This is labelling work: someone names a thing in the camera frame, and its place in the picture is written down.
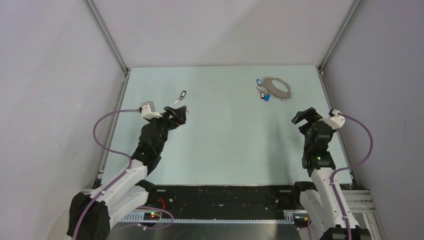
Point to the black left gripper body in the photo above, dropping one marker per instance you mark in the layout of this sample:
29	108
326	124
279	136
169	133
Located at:
164	126

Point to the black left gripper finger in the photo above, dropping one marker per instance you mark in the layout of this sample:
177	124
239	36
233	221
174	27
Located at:
181	115
174	113

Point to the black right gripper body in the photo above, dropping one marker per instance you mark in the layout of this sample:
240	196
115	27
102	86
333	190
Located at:
306	147

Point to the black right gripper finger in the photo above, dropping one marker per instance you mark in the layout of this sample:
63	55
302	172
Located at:
311	115
301	116

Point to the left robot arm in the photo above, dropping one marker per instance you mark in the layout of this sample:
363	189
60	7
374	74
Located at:
92	215

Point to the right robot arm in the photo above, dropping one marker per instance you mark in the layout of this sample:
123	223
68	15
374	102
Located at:
329	216

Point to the key with black tag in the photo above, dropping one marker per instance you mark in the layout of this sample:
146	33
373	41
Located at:
181	96

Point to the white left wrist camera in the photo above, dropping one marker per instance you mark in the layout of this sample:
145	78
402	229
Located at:
148	112

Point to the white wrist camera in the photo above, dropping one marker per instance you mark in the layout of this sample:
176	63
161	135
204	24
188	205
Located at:
148	112
335	119

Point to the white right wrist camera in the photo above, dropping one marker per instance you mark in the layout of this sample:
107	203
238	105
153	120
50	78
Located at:
335	119

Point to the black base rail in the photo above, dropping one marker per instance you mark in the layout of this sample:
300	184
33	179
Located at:
227	203

